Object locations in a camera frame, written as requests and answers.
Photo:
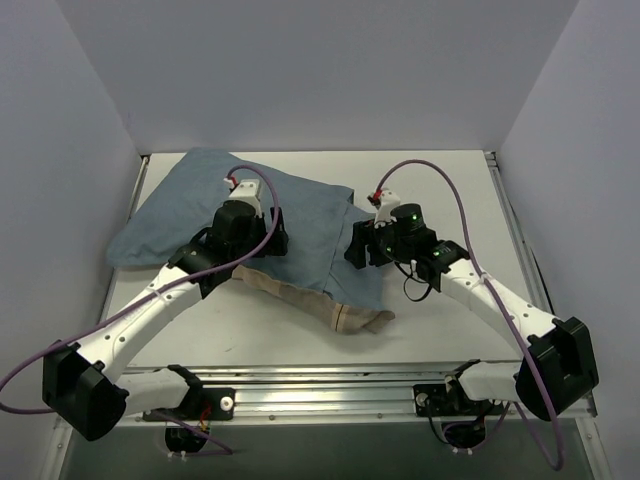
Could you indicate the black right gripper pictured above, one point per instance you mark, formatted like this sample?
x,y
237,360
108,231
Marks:
x,y
370,240

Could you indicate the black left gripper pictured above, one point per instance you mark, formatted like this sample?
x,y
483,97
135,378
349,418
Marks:
x,y
276,235

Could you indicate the blue-grey pillowcase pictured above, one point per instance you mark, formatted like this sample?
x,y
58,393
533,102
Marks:
x,y
318,219

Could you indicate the blue striped pillowcase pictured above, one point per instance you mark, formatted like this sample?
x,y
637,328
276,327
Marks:
x,y
339,317

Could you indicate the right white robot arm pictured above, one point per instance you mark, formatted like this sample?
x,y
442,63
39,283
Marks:
x,y
557,365

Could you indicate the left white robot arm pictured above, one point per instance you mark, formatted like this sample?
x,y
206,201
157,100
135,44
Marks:
x,y
84,381

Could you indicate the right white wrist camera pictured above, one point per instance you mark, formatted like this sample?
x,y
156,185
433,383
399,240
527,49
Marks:
x,y
384,201

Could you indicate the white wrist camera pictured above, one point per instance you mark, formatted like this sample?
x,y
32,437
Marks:
x,y
247,191
384,201

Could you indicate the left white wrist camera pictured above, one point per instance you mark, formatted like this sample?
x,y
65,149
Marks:
x,y
247,191

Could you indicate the aluminium mounting rail frame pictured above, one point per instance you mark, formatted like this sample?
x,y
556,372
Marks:
x,y
317,405

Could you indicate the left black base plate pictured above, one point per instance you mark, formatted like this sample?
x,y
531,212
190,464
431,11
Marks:
x,y
215,404

